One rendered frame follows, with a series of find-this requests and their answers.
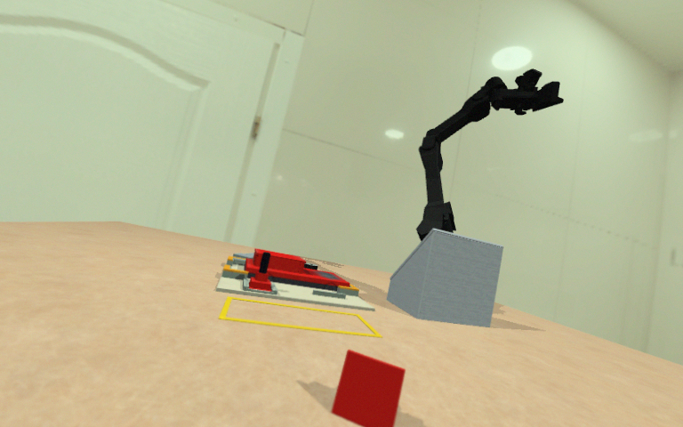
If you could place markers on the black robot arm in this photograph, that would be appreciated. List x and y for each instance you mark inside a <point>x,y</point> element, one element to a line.
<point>437,214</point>

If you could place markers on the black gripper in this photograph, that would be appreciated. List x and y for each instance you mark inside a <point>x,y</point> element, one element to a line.
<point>537,100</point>

